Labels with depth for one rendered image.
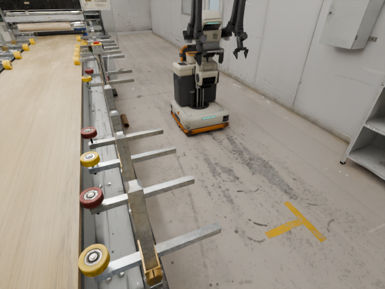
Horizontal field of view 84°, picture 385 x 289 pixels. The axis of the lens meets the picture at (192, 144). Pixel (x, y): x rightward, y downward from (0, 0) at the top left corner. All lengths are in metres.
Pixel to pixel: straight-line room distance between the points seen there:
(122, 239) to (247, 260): 0.95
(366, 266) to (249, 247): 0.78
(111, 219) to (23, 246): 0.42
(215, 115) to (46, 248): 2.31
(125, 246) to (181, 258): 0.71
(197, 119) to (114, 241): 1.89
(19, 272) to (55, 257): 0.09
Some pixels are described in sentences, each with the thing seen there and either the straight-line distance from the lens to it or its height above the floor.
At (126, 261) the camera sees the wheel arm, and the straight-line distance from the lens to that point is 0.80.
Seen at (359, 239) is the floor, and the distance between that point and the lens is 2.17.
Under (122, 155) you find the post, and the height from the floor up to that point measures 1.09.
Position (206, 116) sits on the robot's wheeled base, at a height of 0.26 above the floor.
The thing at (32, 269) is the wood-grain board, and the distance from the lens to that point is 0.81.
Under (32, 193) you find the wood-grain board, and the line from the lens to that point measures 1.03.
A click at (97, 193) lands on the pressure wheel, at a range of 0.90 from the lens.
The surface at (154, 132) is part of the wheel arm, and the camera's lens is 1.35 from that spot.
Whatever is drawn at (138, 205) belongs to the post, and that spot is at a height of 1.12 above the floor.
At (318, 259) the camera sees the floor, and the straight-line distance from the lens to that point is 1.92.
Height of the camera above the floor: 1.52
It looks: 35 degrees down
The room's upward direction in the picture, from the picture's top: straight up
